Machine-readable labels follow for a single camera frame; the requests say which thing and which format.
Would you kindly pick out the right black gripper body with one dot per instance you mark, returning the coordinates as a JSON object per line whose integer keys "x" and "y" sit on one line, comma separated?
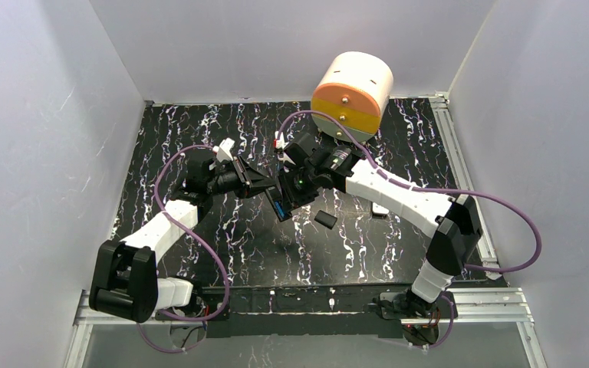
{"x": 283, "y": 194}

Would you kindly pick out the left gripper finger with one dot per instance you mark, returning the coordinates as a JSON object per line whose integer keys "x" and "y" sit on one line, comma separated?
{"x": 248, "y": 172}
{"x": 259, "y": 186}

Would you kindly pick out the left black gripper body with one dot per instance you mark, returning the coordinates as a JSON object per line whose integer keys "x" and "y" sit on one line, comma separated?
{"x": 243, "y": 178}

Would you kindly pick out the black tv remote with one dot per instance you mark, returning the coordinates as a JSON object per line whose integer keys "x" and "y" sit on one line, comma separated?
{"x": 275, "y": 199}

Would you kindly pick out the black remote battery cover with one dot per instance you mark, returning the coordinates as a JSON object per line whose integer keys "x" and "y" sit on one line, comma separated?
{"x": 325, "y": 219}

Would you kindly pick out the white air conditioner remote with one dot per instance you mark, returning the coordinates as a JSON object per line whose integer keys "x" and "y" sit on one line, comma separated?
{"x": 379, "y": 210}

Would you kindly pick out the blue battery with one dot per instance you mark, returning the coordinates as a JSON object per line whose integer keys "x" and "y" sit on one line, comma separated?
{"x": 279, "y": 209}

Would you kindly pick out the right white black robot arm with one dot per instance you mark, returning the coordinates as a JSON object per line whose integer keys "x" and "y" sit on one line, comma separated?
{"x": 451, "y": 223}

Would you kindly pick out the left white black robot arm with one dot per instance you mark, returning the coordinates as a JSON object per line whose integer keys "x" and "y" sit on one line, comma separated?
{"x": 125, "y": 282}

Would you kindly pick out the round three-drawer storage box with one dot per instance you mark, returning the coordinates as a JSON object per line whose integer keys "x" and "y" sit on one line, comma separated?
{"x": 355, "y": 91}

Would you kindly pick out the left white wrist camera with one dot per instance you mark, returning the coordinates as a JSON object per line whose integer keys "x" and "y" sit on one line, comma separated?
{"x": 223, "y": 151}

